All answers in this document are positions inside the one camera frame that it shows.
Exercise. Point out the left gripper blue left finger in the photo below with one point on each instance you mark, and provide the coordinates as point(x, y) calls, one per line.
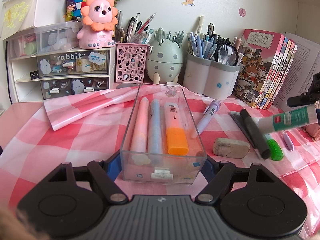
point(103, 174)

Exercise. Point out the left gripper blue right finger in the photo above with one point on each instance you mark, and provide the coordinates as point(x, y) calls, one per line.
point(219, 177)

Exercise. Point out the green white glue stick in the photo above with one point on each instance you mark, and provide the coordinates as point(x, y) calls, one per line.
point(291, 119)

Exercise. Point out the pink highlighter pen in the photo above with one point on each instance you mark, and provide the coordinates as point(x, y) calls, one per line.
point(140, 133)

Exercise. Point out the orange highlighter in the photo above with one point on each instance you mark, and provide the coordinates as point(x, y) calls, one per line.
point(176, 139)

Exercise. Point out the purple mechanical pencil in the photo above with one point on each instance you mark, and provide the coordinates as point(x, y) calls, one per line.
point(288, 141)

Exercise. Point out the light blue highlighter pen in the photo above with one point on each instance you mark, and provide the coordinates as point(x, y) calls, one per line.
point(154, 130)

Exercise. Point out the black grey marker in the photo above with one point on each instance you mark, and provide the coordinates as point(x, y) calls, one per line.
point(264, 148)

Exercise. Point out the clear acrylic organizer box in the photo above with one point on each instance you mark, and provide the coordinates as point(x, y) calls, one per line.
point(145, 167)

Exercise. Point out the green highlighter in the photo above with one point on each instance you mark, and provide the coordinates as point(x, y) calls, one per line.
point(276, 151)

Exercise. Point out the dark grey case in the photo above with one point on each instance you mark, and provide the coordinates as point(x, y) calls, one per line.
point(241, 124)

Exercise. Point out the white purple novelty pen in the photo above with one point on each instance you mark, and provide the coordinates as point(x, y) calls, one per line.
point(207, 116)

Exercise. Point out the white eraser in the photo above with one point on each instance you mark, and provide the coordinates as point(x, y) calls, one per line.
point(230, 148)

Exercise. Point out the stack of paper books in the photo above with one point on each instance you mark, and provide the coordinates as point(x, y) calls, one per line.
point(304, 65)

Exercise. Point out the pink pencil case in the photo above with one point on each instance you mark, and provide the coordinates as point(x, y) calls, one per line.
point(313, 130)

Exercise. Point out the pink striped comic book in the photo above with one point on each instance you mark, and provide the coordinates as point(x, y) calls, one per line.
point(289, 60)

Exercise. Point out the yellow spine comic book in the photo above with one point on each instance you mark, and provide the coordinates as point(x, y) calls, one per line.
point(280, 75)

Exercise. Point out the blue spine comic book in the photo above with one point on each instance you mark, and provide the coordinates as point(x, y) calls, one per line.
point(273, 74)

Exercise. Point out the pink checkered tablecloth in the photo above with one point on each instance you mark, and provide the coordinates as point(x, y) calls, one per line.
point(32, 149)

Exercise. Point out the pink spine comic book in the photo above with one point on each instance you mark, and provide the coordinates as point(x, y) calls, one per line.
point(260, 50)

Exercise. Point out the grey white flower pen holder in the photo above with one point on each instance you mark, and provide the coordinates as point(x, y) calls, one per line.
point(210, 78)

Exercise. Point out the black magnifying glass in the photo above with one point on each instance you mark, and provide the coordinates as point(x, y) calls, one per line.
point(226, 54)

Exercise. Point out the white tape roll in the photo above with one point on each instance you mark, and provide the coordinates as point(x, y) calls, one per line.
point(172, 84)

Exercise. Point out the pink perforated pen holder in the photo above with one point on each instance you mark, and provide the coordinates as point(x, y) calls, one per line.
point(130, 62)

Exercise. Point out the green egg pen holder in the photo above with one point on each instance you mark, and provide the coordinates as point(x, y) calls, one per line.
point(164, 61)

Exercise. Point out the white mini drawer unit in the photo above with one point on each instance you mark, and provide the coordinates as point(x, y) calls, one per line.
point(47, 62)

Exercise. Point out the pink lion toy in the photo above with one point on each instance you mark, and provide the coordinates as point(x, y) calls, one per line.
point(98, 23)

